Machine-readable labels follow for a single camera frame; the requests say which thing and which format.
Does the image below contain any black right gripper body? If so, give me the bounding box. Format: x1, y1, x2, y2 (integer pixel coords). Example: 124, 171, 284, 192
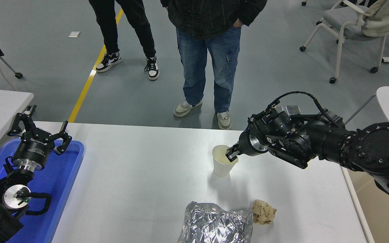
238, 130, 261, 157

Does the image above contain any white frame grey seat chair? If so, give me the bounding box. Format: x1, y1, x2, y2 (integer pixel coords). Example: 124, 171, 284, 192
299, 0, 389, 84

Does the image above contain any tan paper ball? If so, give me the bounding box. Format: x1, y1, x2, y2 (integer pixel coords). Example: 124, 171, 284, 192
251, 200, 277, 225

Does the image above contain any silver foil tray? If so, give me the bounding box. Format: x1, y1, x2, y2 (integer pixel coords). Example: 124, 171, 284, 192
177, 201, 254, 243

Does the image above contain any silver floor socket plate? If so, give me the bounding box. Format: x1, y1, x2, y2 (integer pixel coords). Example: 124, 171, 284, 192
282, 105, 302, 116

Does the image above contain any white wheeled chair leg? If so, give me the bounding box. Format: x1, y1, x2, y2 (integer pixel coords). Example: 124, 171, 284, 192
302, 0, 345, 26

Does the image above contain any blue plastic tray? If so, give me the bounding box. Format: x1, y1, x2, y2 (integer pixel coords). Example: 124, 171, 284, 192
0, 138, 85, 243

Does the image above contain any large pale plastic bin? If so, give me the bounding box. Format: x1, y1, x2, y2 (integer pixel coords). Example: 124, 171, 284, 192
341, 165, 389, 243

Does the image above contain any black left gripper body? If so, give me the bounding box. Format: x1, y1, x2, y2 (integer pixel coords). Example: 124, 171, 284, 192
11, 132, 56, 166

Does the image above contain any person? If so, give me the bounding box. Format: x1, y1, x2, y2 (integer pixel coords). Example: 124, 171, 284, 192
88, 0, 160, 81
160, 0, 268, 130

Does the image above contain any white paper cup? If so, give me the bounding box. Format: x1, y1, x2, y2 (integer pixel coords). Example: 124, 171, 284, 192
212, 145, 239, 178

